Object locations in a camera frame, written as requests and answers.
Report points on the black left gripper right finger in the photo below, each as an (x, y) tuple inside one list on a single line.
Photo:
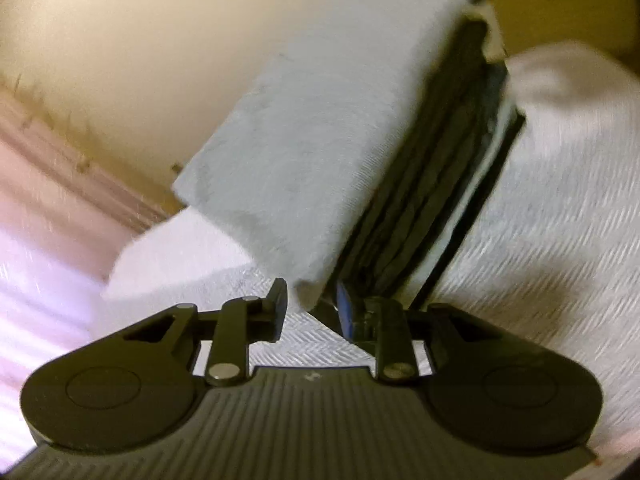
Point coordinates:
[(378, 325)]

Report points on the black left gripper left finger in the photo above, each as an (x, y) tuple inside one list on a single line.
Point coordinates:
[(240, 323)]

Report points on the grey-green towel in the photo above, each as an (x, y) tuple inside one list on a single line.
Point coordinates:
[(286, 176)]

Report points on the black folded clothes stack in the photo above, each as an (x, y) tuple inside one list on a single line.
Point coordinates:
[(439, 179)]

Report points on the pink window curtain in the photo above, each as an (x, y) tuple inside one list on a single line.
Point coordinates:
[(64, 220)]

